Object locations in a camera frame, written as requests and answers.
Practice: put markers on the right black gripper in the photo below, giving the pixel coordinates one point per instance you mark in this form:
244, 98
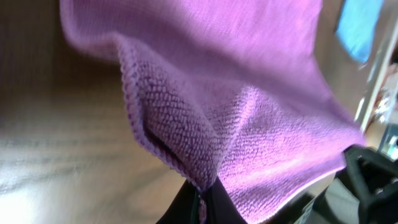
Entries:
372, 178

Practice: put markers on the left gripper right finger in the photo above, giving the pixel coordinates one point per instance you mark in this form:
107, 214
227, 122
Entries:
219, 207

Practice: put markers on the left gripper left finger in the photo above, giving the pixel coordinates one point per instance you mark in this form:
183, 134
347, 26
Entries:
184, 207

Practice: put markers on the blue microfiber cloth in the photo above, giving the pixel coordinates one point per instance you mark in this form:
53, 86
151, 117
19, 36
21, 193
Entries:
356, 27

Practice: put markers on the purple microfiber cloth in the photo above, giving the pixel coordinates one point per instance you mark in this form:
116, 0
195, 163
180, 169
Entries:
227, 90

